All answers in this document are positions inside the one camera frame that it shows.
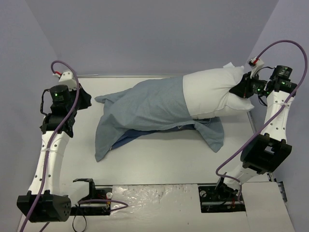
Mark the white pillow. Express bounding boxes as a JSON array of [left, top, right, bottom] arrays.
[[183, 62, 254, 120]]

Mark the blue pillowcase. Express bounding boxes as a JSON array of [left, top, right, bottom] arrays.
[[95, 76, 224, 161]]

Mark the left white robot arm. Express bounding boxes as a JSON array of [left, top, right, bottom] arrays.
[[16, 85, 91, 223]]

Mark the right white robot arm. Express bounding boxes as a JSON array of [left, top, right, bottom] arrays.
[[214, 66, 297, 200]]

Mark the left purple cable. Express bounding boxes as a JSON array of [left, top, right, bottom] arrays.
[[18, 60, 130, 232]]

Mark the purple cable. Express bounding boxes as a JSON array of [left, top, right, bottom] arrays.
[[18, 60, 130, 232], [215, 40, 307, 203]]

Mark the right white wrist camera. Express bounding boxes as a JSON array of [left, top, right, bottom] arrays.
[[248, 57, 265, 79]]

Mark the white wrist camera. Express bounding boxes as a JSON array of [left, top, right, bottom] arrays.
[[248, 57, 265, 79], [53, 71, 77, 91]]

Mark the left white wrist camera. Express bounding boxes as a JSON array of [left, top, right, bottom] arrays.
[[53, 71, 77, 91]]

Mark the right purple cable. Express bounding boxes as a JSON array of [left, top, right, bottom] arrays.
[[215, 40, 307, 203]]

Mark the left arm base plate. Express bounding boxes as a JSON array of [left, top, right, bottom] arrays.
[[70, 186, 112, 216]]

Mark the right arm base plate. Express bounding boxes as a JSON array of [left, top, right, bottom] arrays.
[[198, 184, 246, 213]]

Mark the black loop cable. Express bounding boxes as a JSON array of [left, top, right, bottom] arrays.
[[72, 214, 88, 232]]

